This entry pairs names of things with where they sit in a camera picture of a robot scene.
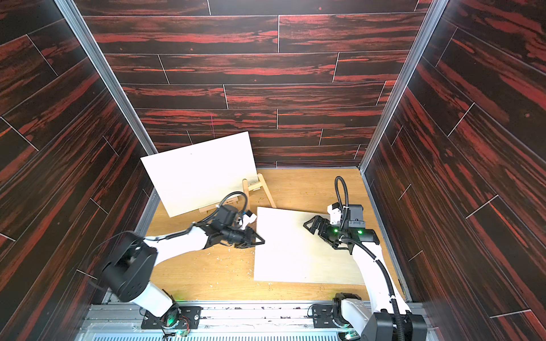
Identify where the pale plywood board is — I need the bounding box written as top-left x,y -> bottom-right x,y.
142,132 -> 258,217
253,207 -> 365,285

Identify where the front aluminium frame rail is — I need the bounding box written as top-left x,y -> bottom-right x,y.
76,301 -> 356,340

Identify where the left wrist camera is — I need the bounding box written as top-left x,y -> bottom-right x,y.
241,210 -> 257,228

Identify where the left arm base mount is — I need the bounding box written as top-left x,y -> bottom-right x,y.
141,305 -> 202,331

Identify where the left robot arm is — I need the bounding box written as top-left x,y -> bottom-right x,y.
99,191 -> 265,328

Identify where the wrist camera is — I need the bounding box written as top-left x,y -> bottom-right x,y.
327,203 -> 343,226
241,210 -> 257,228

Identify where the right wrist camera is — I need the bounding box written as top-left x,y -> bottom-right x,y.
327,203 -> 343,226

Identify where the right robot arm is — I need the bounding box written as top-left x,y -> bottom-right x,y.
303,176 -> 428,340

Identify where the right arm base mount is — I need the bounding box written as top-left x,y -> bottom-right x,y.
307,303 -> 341,329

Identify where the grey aluminium right rail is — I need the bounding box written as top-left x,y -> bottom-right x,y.
359,170 -> 414,303

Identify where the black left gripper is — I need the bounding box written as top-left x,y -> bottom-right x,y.
222,227 -> 266,249

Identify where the wooden easel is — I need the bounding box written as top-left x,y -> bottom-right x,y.
243,173 -> 277,208
198,197 -> 240,214

